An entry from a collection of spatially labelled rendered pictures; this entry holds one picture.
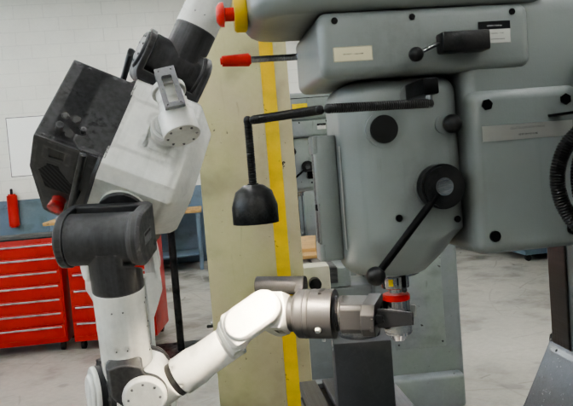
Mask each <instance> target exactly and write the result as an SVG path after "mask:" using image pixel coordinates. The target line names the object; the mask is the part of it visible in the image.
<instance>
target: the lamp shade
mask: <svg viewBox="0 0 573 406"><path fill-rule="evenodd" d="M232 215H233V225H235V226H250V225H261V224H268V223H276V222H279V213H278V204H277V201H276V199H275V196H274V194H273V191H272V189H270V188H268V187H266V186H265V185H263V184H258V183H248V184H247V185H245V186H242V187H241V188H240V189H239V190H238V191H237V192H235V194H234V201H233V205H232Z"/></svg>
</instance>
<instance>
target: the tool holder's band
mask: <svg viewBox="0 0 573 406"><path fill-rule="evenodd" d="M382 297H383V300H384V301H386V302H403V301H407V300H410V294H409V293H408V292H406V293H402V294H398V295H393V294H389V292H386V293H383V295H382Z"/></svg>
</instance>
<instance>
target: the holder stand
mask: <svg viewBox="0 0 573 406"><path fill-rule="evenodd" d="M331 347H332V358H333V379H334V390H335V397H336V404H337V406H396V396H395V384H394V372H393V360H392V349H391V339H390V337H389V335H387V334H386V333H385V329H384V328H381V329H380V330H379V333H378V335H377V337H363V336H362V333H341V332H340V331H339V335H338V337H337V338H336V339H331Z"/></svg>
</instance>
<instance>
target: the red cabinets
mask: <svg viewBox="0 0 573 406"><path fill-rule="evenodd" d="M52 232H53V231H50V232H40V233H30V234H20V235H1V236H0V349H2V348H10V347H19V346H27V345H43V344H51V343H60V342H61V349H62V350H65V349H66V348H67V342H68V341H69V340H70V339H71V338H74V339H75V342H79V341H81V347H82V349H86V348H87V345H88V342H87V341H90V340H98V335H97V331H96V317H95V311H94V304H93V301H92V299H91V297H90V296H89V294H88V293H87V291H86V289H85V280H84V278H83V275H82V272H81V269H80V266H75V267H73V268H64V269H63V268H62V267H60V266H59V265H58V263H57V262H56V260H55V255H54V253H53V248H52ZM157 242H158V247H159V255H160V260H161V265H160V268H159V269H160V275H161V281H162V288H163V289H162V294H161V296H160V299H159V304H158V307H157V310H156V313H155V316H154V329H155V336H157V335H158V334H159V333H160V332H164V329H165V324H166V323H167V322H168V321H169V317H168V307H167V297H166V288H165V270H164V260H163V251H162V241H161V236H160V237H159V238H158V240H157Z"/></svg>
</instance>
